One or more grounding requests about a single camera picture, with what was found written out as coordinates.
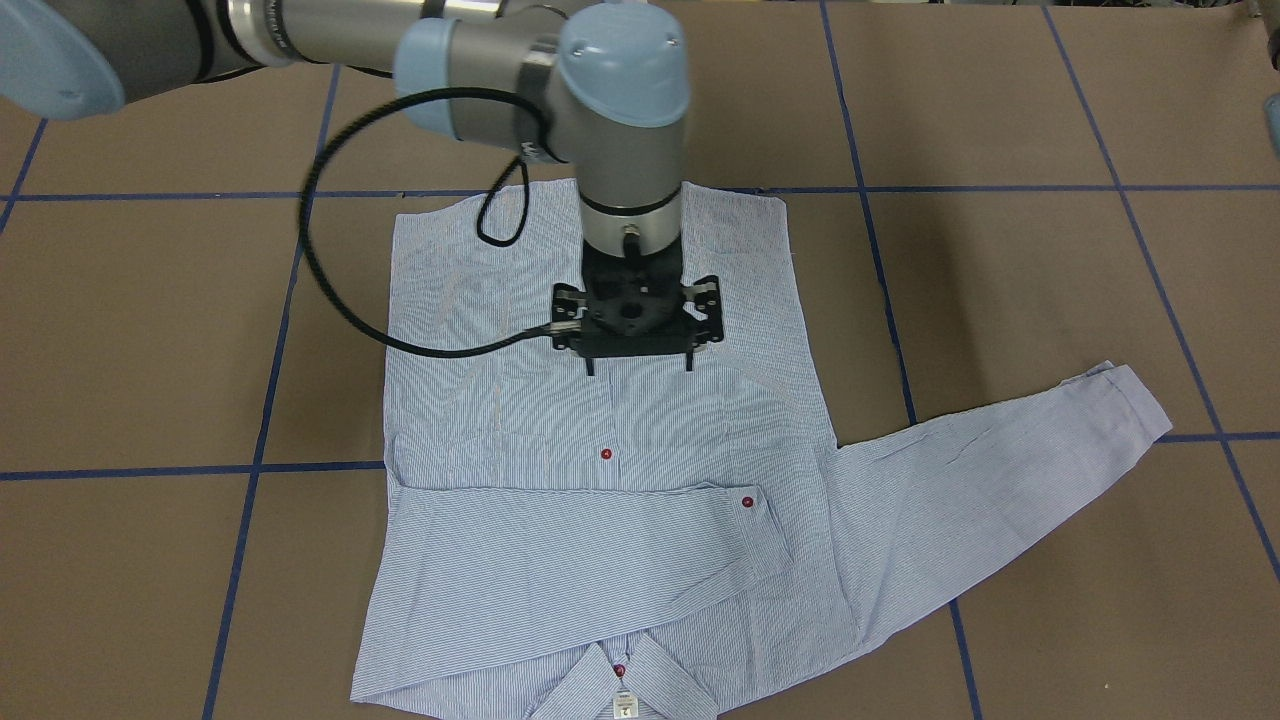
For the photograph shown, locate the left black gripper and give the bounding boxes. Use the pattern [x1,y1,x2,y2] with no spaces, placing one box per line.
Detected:
[581,234,694,377]

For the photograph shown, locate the light blue striped shirt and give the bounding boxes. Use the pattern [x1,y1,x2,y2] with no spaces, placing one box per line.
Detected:
[351,184,1171,719]

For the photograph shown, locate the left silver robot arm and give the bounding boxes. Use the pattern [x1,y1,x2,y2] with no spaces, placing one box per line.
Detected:
[1,1,724,366]

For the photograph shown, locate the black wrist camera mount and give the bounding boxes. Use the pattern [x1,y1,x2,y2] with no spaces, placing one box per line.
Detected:
[550,275,724,359]

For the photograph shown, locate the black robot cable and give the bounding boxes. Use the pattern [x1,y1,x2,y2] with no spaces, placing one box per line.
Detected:
[298,88,561,357]

